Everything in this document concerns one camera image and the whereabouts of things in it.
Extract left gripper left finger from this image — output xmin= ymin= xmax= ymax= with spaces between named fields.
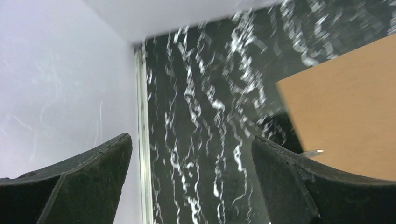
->
xmin=0 ymin=133 xmax=133 ymax=224

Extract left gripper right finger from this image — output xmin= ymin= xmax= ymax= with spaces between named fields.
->
xmin=251 ymin=135 xmax=396 ymax=224

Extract brown backing board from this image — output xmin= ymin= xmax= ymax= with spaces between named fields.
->
xmin=276 ymin=34 xmax=396 ymax=181

